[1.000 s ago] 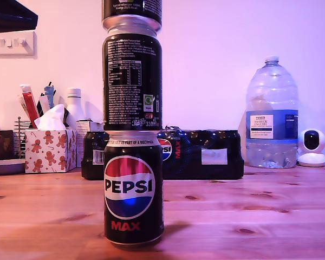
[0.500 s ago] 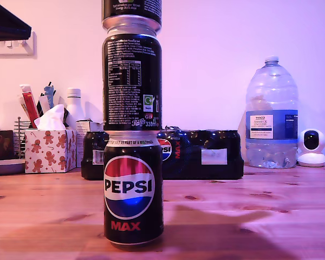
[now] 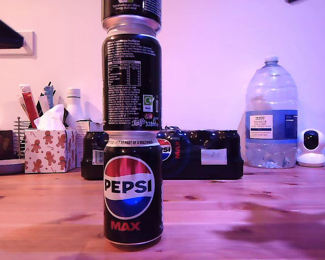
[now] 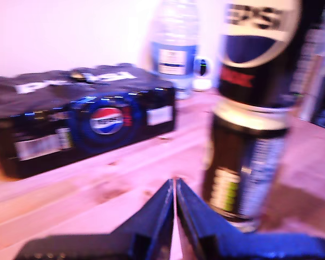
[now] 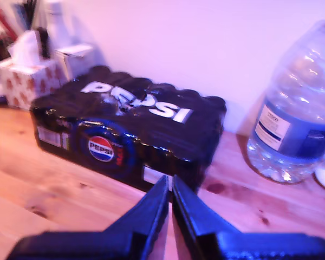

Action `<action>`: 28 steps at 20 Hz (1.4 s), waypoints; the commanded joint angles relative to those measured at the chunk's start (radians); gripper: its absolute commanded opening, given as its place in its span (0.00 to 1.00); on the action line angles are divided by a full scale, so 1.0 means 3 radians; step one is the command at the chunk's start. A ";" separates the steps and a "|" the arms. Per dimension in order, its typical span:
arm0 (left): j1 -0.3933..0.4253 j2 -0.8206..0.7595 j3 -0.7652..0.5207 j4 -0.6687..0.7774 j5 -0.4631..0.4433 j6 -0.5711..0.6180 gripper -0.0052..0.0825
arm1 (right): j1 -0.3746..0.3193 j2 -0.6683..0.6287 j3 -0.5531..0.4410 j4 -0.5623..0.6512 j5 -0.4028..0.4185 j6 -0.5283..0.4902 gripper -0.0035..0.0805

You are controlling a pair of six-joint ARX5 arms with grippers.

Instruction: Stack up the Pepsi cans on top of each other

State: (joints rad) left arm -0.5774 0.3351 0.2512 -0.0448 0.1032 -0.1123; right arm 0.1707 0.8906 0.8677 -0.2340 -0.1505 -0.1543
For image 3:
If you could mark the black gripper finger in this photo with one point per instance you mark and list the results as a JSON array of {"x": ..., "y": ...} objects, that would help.
[
  {"x": 2, "y": 36},
  {"x": 295, "y": 1}
]

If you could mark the black Pepsi Max can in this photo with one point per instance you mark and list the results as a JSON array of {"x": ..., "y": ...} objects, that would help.
[
  {"x": 130, "y": 189},
  {"x": 131, "y": 81},
  {"x": 131, "y": 12}
]

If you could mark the black Pepsi Max multipack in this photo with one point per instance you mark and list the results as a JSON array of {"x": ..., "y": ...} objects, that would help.
[{"x": 205, "y": 165}]

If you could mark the cream paper packet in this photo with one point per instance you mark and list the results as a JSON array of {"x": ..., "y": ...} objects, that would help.
[{"x": 21, "y": 105}]

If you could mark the white paper sachet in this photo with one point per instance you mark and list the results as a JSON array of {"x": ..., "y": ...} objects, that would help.
[{"x": 43, "y": 104}]

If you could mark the large clear water bottle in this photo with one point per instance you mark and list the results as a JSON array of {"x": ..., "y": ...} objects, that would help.
[{"x": 270, "y": 92}]

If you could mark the white paper tissue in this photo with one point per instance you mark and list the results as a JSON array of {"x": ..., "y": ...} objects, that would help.
[{"x": 50, "y": 117}]

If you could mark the dark patterned box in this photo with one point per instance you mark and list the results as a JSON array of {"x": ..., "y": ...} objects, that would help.
[{"x": 1, "y": 145}]

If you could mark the small white cardboard box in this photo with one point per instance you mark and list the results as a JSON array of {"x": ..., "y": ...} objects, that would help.
[{"x": 84, "y": 126}]

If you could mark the gingerbread print tissue box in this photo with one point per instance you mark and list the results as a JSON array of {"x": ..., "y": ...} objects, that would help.
[{"x": 48, "y": 154}]

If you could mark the grey plate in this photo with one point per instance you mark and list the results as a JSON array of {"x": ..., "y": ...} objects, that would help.
[{"x": 5, "y": 167}]

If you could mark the white wall light switch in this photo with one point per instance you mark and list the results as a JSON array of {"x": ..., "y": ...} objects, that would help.
[{"x": 29, "y": 46}]

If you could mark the small white round camera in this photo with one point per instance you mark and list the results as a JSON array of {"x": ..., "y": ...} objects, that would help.
[{"x": 312, "y": 151}]

